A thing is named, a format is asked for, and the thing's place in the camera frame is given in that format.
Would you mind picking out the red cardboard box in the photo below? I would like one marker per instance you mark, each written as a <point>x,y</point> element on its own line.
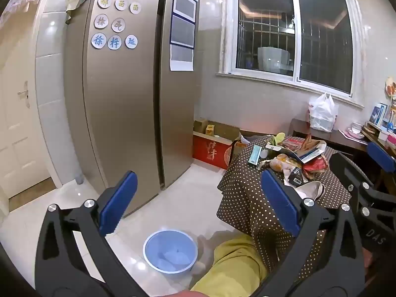
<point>210,151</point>

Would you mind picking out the orange wall decoration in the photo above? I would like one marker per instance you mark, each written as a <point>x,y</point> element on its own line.
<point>390,88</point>

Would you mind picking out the light blue plastic basin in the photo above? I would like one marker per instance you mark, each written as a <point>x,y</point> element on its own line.
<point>170,253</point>

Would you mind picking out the white tub outside window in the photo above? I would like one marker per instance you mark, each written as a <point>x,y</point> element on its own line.
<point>272,58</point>

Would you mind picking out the white-framed sliding window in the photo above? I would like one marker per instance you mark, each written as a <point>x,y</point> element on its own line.
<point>266,12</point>

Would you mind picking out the wooden shelf unit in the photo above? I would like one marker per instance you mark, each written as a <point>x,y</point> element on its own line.
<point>371,133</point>

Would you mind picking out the dark wooden cabinet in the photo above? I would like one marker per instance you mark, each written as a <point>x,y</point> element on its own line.
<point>301,126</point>

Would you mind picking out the red food packet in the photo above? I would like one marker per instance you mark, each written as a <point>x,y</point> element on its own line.
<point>292,143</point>

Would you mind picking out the brown printed cardboard box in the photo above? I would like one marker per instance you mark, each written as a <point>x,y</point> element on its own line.
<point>236,151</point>

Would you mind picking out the small yellow box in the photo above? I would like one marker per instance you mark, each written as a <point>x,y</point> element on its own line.
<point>210,130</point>

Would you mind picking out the teal toothpaste box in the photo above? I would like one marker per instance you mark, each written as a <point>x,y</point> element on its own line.
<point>256,154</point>

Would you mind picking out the person's yellow-green trouser leg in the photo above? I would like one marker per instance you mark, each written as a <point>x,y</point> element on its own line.
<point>232,269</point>

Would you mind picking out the blue and white picture box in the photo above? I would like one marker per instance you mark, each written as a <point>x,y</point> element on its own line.
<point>378,114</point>

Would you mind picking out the white paper bag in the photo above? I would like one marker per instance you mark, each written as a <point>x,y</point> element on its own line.
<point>309,191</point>

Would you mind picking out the white panel door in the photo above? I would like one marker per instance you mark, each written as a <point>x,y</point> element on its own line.
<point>18,148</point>

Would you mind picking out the brown polka-dot tablecloth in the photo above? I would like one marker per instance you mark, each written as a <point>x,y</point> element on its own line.
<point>247,191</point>

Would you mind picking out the small black box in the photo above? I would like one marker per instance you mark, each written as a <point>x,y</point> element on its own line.
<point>294,178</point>

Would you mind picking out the group of round character magnets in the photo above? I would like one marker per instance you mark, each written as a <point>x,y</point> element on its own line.
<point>115,41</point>

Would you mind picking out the blue-bordered printed sheet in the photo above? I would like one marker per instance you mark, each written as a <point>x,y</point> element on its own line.
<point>182,32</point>
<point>184,4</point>

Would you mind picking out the banana peel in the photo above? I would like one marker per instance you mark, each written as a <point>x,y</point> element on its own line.
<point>278,137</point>

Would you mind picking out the person's left hand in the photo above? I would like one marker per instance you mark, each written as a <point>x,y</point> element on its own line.
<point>184,294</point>

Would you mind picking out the brown paper bag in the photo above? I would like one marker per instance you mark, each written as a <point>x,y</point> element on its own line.
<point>312,144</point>

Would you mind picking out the white bowl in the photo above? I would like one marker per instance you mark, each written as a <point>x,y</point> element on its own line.
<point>355,128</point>

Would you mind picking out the grey double-door refrigerator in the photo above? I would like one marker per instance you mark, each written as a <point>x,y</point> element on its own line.
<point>123,114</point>

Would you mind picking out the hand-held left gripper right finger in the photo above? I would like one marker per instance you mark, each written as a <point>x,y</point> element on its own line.
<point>280,204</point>

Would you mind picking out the pink magazine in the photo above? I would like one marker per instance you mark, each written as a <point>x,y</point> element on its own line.
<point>346,134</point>

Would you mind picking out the white paper sheet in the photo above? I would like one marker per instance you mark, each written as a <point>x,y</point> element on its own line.
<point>181,65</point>

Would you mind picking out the small white cap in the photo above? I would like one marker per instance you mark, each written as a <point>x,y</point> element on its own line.
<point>264,153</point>

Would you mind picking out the white plastic bag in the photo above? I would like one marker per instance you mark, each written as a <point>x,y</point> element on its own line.
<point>321,114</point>

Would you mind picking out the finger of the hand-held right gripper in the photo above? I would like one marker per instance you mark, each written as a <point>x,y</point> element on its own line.
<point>343,167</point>
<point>382,157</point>

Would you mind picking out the orange and white snack bag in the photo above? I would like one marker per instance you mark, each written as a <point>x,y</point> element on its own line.
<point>280,162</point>

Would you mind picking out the blue and white carton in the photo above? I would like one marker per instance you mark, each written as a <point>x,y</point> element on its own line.
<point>309,156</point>

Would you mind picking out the grey pipe stub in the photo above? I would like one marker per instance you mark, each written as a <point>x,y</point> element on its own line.
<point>79,178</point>

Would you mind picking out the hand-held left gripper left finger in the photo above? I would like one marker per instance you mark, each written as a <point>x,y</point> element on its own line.
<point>119,204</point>

